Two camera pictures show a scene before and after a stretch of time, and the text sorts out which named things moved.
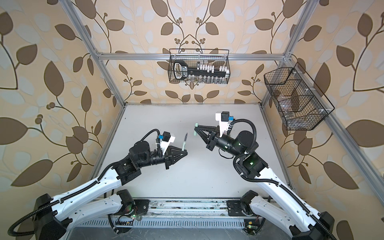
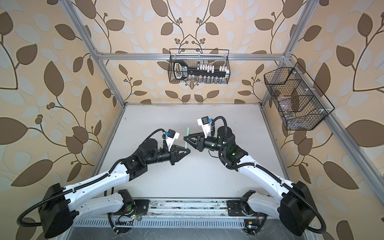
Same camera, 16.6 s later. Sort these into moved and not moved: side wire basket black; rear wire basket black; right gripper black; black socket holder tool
Moved: right gripper black
Not moved: side wire basket black; black socket holder tool; rear wire basket black
